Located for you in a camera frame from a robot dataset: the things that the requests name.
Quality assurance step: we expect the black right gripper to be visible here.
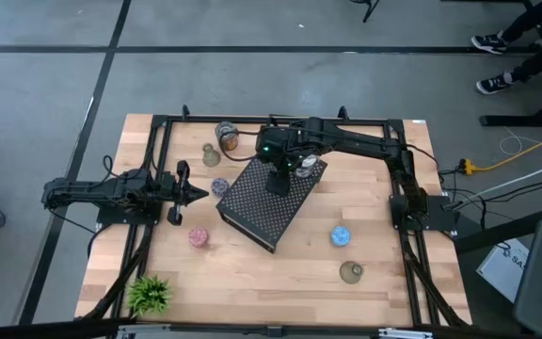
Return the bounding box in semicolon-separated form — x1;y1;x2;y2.
257;127;325;199

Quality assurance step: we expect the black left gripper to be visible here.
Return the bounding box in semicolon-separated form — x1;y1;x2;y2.
159;159;210;226

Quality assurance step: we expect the clear glass candlestick holder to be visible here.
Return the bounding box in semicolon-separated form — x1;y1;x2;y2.
201;142;222;169
338;261;365;285
295;153;320;179

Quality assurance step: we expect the dark blue red patterned tin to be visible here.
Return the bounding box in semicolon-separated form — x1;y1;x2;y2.
210;177;231;198

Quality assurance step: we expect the pink patterned candle tin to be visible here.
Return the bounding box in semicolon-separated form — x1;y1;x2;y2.
188;226;210;249

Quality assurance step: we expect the silver ribbed can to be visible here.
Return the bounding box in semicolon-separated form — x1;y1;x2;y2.
214;121;241;153

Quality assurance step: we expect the light blue patterned candle tin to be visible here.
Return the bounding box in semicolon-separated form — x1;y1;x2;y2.
330;225;353;249

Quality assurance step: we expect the black perforated metal shelf riser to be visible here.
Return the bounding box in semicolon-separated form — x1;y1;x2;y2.
215;157;328;254

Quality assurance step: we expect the green artificial plant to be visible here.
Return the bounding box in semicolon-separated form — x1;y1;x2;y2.
125;275;173;317

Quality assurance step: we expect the black crossbar with silver brackets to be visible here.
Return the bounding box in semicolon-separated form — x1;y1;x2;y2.
0;315;542;339

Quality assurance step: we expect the black chair leg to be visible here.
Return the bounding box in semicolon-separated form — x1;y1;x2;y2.
350;0;380;24

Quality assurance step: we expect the black white sneaker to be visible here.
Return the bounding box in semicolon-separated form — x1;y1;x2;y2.
475;71;517;96
470;31;510;56

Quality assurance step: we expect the white printed paper box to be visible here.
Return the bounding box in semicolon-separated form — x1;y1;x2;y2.
475;237;531;302

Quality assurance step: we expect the person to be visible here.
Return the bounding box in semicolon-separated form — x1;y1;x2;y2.
470;0;542;96

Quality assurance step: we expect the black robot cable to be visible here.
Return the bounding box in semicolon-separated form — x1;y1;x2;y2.
218;130;263;164

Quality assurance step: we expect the black aluminium rig frame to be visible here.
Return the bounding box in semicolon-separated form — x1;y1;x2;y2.
75;104;472;331

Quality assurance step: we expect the yellow cable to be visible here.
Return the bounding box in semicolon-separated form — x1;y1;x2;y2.
458;125;542;174

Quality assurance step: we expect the thin white cable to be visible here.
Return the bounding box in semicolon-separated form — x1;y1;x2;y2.
499;126;542;157

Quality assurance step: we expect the light grey cable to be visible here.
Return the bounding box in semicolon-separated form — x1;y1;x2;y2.
449;153;542;208

